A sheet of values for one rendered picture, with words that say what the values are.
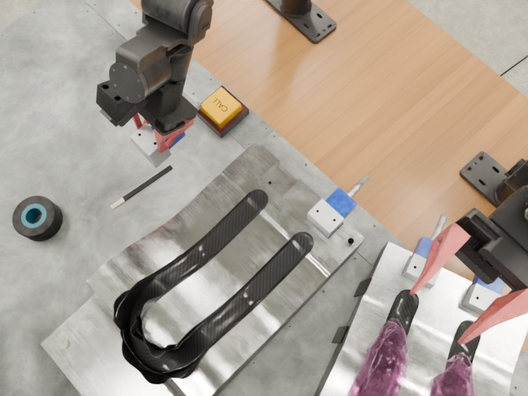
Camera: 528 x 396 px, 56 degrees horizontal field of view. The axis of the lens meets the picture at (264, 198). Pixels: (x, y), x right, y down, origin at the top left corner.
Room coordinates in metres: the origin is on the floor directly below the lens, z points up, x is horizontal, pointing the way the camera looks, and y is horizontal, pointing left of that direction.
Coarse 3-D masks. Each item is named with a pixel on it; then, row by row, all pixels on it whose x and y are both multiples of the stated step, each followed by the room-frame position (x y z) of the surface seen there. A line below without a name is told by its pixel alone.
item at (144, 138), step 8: (200, 104) 0.44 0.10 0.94; (144, 128) 0.39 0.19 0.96; (152, 128) 0.40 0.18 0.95; (136, 136) 0.38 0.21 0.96; (144, 136) 0.38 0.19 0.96; (152, 136) 0.38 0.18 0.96; (184, 136) 0.39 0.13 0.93; (136, 144) 0.37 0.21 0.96; (144, 144) 0.36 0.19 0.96; (152, 144) 0.36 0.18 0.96; (144, 152) 0.36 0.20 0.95; (152, 152) 0.35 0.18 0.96; (168, 152) 0.36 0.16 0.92; (152, 160) 0.34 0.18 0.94; (160, 160) 0.35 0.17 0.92
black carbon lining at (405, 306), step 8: (400, 296) 0.11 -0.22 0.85; (408, 296) 0.11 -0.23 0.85; (416, 296) 0.10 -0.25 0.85; (400, 304) 0.09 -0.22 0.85; (408, 304) 0.09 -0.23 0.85; (416, 304) 0.09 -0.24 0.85; (392, 312) 0.08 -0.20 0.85; (400, 312) 0.08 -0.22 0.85; (408, 312) 0.08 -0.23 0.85; (400, 320) 0.07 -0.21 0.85; (408, 320) 0.07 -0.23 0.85; (408, 328) 0.05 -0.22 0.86; (464, 328) 0.05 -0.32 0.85; (456, 336) 0.04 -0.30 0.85; (456, 344) 0.02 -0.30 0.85; (464, 344) 0.02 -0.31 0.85; (472, 344) 0.02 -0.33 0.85; (456, 352) 0.01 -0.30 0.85; (464, 352) 0.01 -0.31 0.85; (472, 352) 0.01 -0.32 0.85; (472, 360) 0.00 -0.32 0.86
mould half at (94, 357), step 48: (240, 192) 0.30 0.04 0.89; (288, 192) 0.29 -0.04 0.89; (144, 240) 0.21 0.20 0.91; (192, 240) 0.22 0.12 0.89; (240, 240) 0.21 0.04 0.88; (336, 240) 0.20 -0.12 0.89; (96, 288) 0.14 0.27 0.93; (192, 288) 0.13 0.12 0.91; (288, 288) 0.13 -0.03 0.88; (96, 336) 0.07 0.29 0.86; (240, 336) 0.05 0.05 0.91; (96, 384) 0.00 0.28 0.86; (144, 384) -0.01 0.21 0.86; (192, 384) -0.01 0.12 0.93
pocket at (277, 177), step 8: (272, 168) 0.34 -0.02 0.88; (280, 168) 0.34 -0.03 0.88; (264, 176) 0.33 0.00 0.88; (272, 176) 0.33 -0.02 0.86; (280, 176) 0.33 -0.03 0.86; (288, 176) 0.33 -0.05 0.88; (272, 184) 0.32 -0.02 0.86; (280, 184) 0.32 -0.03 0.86; (288, 184) 0.32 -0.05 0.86; (280, 192) 0.30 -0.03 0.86
